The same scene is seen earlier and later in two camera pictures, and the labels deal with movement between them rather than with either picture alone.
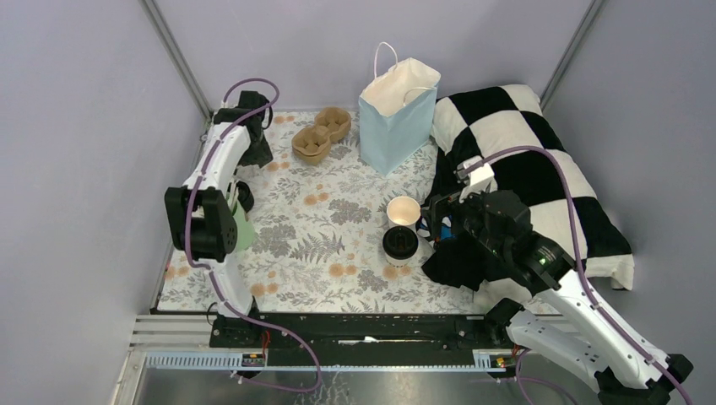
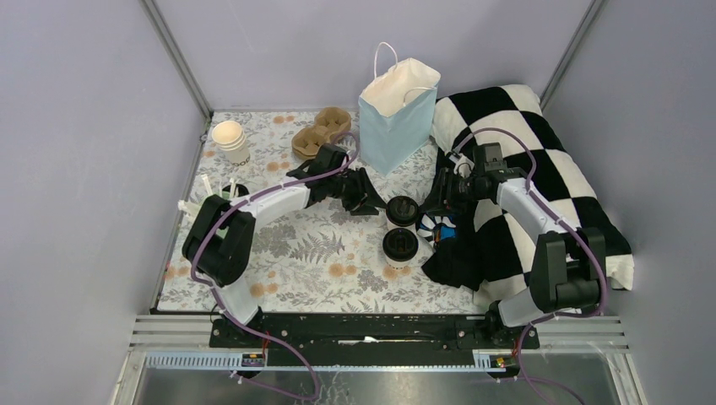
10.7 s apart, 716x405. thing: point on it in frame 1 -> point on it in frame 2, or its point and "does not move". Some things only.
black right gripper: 442,206 -> 440,202
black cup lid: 400,243 does not move
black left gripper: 261,156 -> 365,199
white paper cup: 404,210 -> 411,227
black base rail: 367,342 does not move
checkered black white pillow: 509,126 does not move
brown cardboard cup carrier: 312,145 does not move
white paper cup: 399,262 does not move
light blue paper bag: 397,110 does not move
